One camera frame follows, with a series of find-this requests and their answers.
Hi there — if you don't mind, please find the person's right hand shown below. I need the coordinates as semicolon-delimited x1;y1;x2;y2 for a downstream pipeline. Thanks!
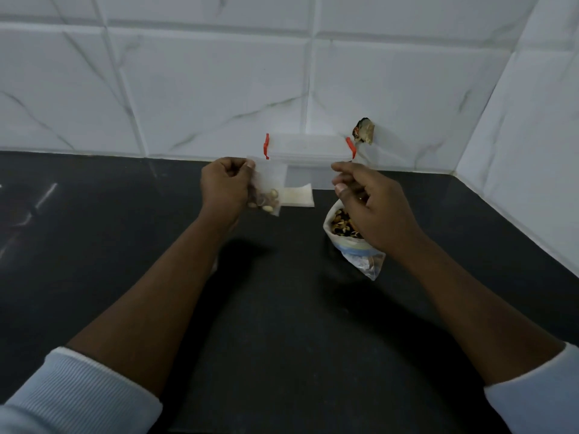
331;161;419;258

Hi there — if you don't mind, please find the person's left hand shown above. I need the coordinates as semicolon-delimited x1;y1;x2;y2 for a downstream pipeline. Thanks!
200;157;257;224

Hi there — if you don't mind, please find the small clear plastic nut pouch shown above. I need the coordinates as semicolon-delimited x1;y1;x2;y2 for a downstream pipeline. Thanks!
247;156;287;217

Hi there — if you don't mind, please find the person's left forearm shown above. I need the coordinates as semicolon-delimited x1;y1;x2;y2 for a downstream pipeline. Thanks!
65;212;245;398

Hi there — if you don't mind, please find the person's right forearm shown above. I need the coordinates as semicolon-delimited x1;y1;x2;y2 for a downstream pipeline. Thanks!
389;235;568;388

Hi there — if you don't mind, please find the clear plastic bag of mixed nuts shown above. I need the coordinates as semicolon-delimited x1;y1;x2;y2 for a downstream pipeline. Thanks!
322;199;386;281

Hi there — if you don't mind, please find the stack of small clear pouches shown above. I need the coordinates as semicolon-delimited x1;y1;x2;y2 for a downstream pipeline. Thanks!
280;184;315;208

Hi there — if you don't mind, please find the clear plastic container with red clips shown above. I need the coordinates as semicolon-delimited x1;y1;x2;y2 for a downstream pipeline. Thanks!
264;133;357;191

